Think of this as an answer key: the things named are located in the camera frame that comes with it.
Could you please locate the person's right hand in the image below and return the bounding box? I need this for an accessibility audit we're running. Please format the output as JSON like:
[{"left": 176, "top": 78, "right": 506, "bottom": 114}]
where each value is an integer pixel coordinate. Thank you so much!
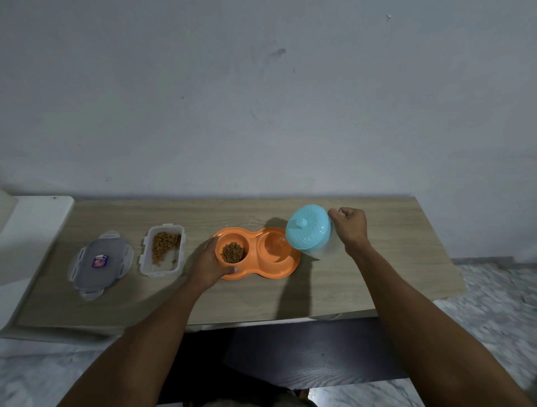
[{"left": 328, "top": 207, "right": 370, "bottom": 256}]

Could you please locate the person's left hand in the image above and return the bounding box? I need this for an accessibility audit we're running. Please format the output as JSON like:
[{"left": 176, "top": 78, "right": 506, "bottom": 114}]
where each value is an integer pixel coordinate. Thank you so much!
[{"left": 184, "top": 236, "right": 239, "bottom": 293}]

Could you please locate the clear plastic pitcher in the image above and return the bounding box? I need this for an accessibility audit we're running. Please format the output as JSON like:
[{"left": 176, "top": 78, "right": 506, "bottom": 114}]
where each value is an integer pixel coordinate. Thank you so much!
[{"left": 300, "top": 210, "right": 350, "bottom": 261}]

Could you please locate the orange double pet bowl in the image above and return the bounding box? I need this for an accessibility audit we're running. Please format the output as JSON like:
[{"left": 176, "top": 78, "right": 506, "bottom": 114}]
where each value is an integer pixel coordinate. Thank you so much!
[{"left": 210, "top": 227, "right": 301, "bottom": 281}]

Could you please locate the person's left forearm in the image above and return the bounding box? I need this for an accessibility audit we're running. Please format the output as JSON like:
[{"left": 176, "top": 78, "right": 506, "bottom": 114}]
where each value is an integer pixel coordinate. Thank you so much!
[{"left": 58, "top": 278, "right": 211, "bottom": 407}]

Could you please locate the person's right forearm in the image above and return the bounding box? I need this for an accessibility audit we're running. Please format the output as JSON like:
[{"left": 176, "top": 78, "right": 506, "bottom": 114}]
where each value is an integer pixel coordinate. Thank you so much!
[{"left": 344, "top": 241, "right": 536, "bottom": 407}]

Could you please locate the brown kibble heap in bowl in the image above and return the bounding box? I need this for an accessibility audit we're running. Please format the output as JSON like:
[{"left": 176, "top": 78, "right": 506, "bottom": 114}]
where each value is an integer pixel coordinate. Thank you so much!
[{"left": 221, "top": 242, "right": 246, "bottom": 264}]

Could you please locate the light blue pitcher lid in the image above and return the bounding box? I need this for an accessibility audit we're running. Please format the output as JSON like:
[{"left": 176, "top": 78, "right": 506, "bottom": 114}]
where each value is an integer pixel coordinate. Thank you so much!
[{"left": 285, "top": 204, "right": 332, "bottom": 252}]

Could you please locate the clear rectangular food container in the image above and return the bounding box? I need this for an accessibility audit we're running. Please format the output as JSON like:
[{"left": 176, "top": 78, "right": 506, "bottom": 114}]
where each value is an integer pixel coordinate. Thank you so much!
[{"left": 139, "top": 224, "right": 187, "bottom": 279}]

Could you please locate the brown kibble in container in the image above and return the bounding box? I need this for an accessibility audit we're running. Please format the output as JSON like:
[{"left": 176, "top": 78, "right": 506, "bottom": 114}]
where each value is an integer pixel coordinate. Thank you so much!
[{"left": 151, "top": 232, "right": 182, "bottom": 266}]

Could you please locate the dark wooden stool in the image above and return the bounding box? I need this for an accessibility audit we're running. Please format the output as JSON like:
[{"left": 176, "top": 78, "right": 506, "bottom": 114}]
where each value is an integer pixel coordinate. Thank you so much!
[{"left": 158, "top": 317, "right": 414, "bottom": 405}]

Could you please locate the clear container lid with label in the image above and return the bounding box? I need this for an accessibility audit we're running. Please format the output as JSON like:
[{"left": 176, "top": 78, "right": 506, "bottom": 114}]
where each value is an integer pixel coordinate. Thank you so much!
[{"left": 67, "top": 230, "right": 135, "bottom": 301}]

